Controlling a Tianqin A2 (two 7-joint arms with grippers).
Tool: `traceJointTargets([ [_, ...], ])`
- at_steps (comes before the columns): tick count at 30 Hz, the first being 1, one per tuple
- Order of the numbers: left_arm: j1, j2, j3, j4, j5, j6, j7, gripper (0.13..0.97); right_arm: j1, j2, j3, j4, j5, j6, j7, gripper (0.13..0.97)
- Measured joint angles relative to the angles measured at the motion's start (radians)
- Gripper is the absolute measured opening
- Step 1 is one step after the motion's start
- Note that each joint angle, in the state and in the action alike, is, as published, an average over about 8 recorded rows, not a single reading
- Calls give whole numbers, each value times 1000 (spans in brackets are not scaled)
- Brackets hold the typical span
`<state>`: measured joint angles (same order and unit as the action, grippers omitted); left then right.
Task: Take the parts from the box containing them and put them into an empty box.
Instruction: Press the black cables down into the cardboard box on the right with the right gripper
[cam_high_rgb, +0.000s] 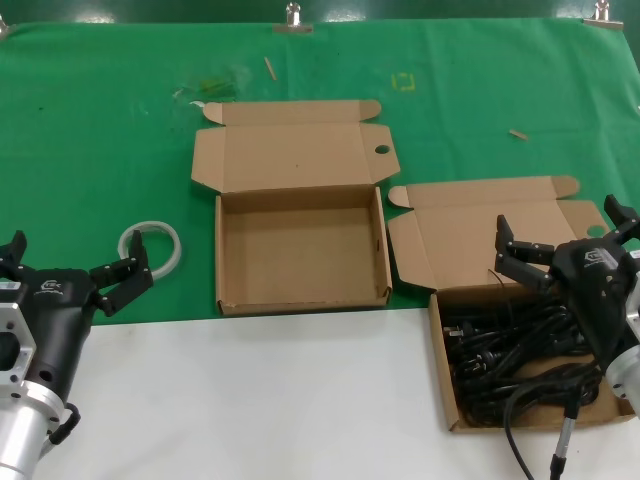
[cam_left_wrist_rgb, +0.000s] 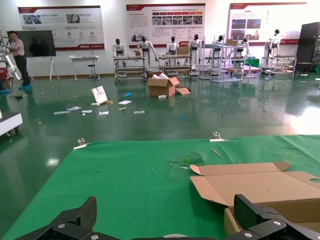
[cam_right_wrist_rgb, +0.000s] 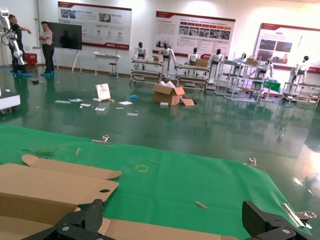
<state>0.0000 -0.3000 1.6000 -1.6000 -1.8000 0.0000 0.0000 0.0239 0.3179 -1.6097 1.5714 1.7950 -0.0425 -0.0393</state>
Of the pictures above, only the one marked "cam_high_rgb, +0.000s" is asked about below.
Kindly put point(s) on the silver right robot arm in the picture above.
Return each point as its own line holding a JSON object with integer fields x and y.
{"x": 627, "y": 370}

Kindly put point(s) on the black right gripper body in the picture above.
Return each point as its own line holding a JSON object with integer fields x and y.
{"x": 592, "y": 290}

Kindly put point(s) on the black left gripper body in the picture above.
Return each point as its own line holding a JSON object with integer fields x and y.
{"x": 60, "y": 310}

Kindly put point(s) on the empty-type cardboard box with lid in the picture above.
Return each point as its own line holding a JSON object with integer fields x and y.
{"x": 300, "y": 250}

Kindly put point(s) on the short wooden stick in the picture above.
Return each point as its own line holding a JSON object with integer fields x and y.
{"x": 518, "y": 135}

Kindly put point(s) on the clear plastic bag green bits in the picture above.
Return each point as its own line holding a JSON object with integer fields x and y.
{"x": 215, "y": 84}

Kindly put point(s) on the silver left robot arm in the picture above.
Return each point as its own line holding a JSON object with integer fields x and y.
{"x": 25, "y": 435}

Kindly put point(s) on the silver binder clip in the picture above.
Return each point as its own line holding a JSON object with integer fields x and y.
{"x": 294, "y": 26}
{"x": 602, "y": 21}

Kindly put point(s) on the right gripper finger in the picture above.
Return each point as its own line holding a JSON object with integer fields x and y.
{"x": 625, "y": 220}
{"x": 522, "y": 262}

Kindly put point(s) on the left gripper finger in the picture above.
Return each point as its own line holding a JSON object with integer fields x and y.
{"x": 127, "y": 280}
{"x": 12, "y": 250}

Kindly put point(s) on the green table mat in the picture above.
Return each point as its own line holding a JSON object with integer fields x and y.
{"x": 75, "y": 150}

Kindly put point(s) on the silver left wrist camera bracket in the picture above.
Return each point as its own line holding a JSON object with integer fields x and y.
{"x": 15, "y": 350}

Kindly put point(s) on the small wooden stick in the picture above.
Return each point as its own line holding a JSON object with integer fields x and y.
{"x": 270, "y": 68}

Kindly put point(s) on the white tape roll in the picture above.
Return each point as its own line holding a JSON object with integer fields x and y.
{"x": 172, "y": 255}

